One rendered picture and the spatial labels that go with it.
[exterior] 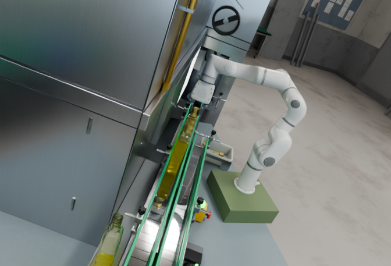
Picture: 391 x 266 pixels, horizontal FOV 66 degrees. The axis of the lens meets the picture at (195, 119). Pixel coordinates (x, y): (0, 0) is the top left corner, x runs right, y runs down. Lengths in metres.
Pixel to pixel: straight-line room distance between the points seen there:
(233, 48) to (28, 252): 1.89
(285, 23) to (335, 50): 2.53
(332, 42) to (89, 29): 10.30
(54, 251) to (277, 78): 1.17
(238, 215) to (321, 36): 9.30
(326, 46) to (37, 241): 10.25
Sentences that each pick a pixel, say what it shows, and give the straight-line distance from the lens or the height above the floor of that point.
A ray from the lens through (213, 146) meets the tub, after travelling 2.05.
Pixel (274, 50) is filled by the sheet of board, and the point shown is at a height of 0.25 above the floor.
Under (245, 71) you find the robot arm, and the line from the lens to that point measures 1.55.
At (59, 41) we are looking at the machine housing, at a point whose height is 1.51.
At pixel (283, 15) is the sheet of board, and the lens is 9.19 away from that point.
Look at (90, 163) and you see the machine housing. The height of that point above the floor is 1.14.
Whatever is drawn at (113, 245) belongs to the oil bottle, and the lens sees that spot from 0.98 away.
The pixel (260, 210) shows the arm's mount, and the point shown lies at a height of 0.84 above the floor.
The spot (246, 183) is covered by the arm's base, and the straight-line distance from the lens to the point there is 1.70.
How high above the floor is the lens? 1.84
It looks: 27 degrees down
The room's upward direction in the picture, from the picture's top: 22 degrees clockwise
